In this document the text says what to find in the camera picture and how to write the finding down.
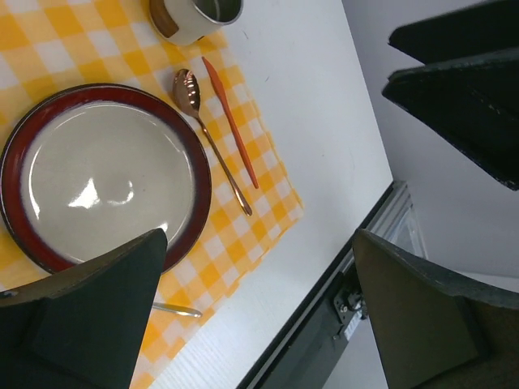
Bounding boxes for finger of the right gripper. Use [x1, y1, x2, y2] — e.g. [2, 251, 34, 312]
[382, 49, 518, 190]
[388, 0, 518, 64]

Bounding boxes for silver fork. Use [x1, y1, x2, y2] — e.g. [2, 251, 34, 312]
[152, 302, 203, 318]

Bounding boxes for red rimmed ceramic plate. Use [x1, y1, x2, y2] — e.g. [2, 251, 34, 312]
[1, 83, 212, 273]

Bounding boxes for orange checkered cloth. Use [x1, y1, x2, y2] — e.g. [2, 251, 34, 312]
[0, 0, 306, 389]

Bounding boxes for metal cup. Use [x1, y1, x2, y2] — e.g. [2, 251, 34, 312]
[148, 0, 244, 46]

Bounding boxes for aluminium front rail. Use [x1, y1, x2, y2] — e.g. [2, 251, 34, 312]
[359, 181, 427, 258]

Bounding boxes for copper spoon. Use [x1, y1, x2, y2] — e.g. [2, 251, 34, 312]
[173, 67, 254, 217]

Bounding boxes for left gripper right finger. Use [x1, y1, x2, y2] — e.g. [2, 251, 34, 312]
[353, 229, 518, 388]

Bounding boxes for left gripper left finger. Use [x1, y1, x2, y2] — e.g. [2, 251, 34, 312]
[1, 229, 167, 388]

